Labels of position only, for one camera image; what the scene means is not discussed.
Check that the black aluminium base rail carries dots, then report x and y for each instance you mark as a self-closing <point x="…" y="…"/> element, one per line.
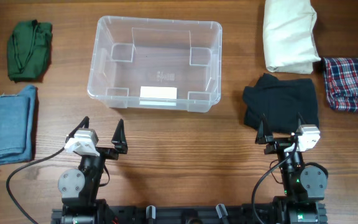
<point x="241" y="214"/>

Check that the cream white cloth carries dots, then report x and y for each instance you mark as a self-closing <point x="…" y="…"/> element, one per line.
<point x="288" y="36"/>

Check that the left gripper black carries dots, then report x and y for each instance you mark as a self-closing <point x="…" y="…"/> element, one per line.
<point x="119" y="140"/>

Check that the folded blue denim jeans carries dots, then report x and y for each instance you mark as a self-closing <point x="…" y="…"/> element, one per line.
<point x="16" y="120"/>

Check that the clear plastic storage container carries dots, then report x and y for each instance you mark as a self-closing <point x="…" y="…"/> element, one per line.
<point x="131" y="52"/>

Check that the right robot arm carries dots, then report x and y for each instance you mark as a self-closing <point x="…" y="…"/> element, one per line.
<point x="304" y="184"/>

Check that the folded green cloth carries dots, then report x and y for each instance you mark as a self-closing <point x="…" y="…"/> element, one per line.
<point x="29" y="50"/>

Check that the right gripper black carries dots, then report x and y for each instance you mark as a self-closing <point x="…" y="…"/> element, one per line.
<point x="264" y="132"/>

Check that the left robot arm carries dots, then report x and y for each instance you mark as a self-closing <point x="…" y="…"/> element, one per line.
<point x="79" y="187"/>

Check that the black cloth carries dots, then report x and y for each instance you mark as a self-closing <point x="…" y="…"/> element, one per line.
<point x="280" y="101"/>

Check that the folded red plaid cloth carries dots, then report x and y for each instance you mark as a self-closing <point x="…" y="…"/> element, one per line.
<point x="341" y="83"/>

